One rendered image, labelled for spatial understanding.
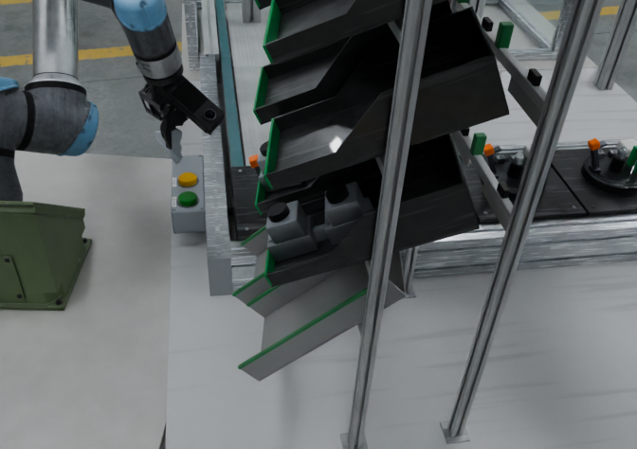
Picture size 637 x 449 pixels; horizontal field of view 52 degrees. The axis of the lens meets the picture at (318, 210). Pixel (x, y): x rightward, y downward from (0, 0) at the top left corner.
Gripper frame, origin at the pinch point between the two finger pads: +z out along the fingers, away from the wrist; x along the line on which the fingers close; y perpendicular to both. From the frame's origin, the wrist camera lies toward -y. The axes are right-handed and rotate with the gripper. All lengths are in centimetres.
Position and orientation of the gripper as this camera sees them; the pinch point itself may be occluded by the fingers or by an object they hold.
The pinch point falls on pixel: (195, 147)
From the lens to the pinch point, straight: 131.7
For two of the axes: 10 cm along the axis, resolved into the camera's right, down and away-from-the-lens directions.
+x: -6.3, 6.6, -4.1
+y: -7.7, -4.9, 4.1
